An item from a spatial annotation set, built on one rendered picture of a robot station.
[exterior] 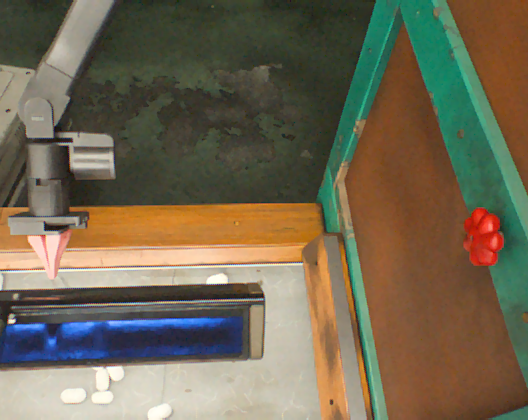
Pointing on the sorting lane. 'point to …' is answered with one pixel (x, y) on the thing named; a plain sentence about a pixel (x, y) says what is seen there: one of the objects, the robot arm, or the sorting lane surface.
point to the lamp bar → (134, 326)
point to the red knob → (482, 237)
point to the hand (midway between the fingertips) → (52, 272)
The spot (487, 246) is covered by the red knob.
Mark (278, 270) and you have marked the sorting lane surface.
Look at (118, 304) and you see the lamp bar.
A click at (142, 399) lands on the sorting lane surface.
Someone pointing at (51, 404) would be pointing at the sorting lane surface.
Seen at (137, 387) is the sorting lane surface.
